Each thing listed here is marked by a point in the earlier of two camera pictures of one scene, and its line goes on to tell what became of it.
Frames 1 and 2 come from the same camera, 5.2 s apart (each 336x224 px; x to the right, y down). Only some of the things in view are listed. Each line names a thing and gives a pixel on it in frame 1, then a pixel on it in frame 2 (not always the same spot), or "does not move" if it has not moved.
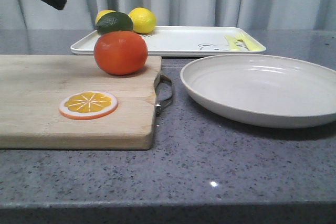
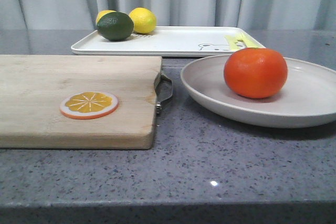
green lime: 114,21 does not move
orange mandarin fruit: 121,53 → 255,73
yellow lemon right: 144,21 does not move
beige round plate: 264,91 does not move
